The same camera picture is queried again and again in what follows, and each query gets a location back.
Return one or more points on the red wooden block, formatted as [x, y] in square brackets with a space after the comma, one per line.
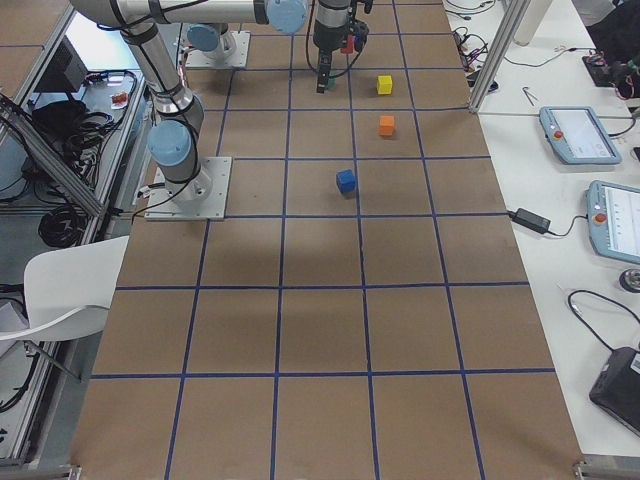
[348, 45]

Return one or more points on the yellow wooden block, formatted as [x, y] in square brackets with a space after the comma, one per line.
[384, 85]

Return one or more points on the orange wooden block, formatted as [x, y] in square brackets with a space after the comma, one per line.
[386, 126]

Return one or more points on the blue wooden block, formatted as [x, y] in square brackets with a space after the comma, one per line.
[346, 181]

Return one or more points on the metal allen key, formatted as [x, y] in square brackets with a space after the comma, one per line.
[532, 99]

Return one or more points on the far teach pendant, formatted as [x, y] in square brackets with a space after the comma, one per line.
[577, 137]

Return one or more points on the teach pendant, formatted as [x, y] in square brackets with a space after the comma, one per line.
[613, 220]
[577, 137]

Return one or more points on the black power adapter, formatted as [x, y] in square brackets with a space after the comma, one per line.
[530, 220]

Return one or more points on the near teach pendant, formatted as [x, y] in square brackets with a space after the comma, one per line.
[613, 220]

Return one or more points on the white chair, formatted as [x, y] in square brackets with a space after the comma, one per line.
[67, 295]

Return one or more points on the black laptop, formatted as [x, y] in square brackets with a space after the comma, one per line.
[616, 389]

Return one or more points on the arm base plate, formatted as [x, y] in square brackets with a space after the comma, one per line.
[203, 198]
[209, 49]

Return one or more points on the aluminium frame post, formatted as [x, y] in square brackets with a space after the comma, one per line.
[507, 28]

